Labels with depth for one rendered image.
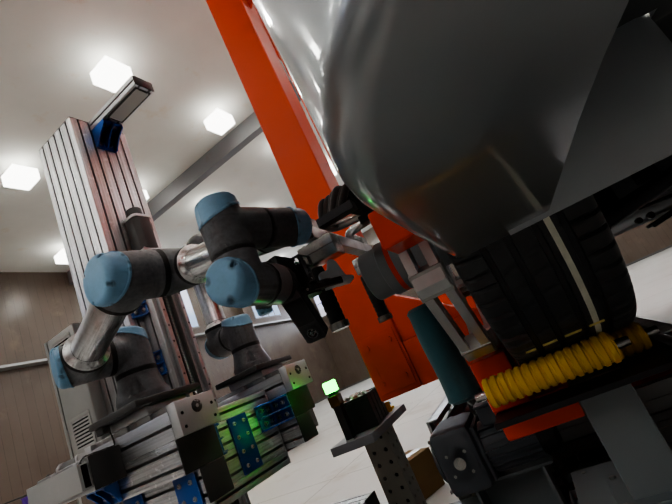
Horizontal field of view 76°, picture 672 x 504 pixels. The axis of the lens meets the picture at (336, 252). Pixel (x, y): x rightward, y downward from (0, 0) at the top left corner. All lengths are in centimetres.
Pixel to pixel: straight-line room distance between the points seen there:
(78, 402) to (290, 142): 126
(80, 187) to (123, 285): 100
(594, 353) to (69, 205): 183
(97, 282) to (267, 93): 118
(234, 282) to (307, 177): 112
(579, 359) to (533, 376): 8
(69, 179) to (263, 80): 89
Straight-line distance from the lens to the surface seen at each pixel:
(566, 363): 90
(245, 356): 173
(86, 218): 191
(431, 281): 78
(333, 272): 89
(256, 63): 204
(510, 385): 91
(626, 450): 105
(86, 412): 184
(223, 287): 65
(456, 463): 135
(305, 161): 174
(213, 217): 71
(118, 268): 101
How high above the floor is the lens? 66
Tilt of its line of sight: 15 degrees up
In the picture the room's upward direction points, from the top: 24 degrees counter-clockwise
